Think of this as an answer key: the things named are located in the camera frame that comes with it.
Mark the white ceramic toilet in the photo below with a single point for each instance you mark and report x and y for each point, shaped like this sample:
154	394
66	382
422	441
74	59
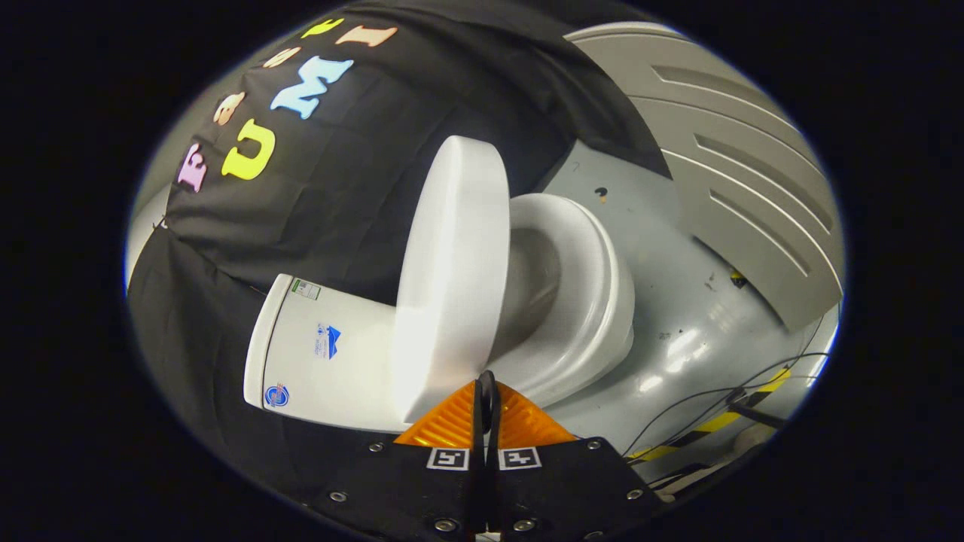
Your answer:
346	361

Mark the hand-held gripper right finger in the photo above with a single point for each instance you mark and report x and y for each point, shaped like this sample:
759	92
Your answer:
572	489

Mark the yellow black floor tape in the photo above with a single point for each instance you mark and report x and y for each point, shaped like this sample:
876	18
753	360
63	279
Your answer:
712	425

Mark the black backdrop cloth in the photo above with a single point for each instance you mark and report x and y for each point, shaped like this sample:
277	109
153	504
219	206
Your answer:
339	203

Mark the white toilet lid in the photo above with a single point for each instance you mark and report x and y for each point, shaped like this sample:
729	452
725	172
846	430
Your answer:
452	263

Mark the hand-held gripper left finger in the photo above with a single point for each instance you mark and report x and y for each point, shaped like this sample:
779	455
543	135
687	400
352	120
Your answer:
399	489

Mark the white toilet seat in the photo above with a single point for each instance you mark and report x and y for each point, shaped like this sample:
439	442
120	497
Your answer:
596	286

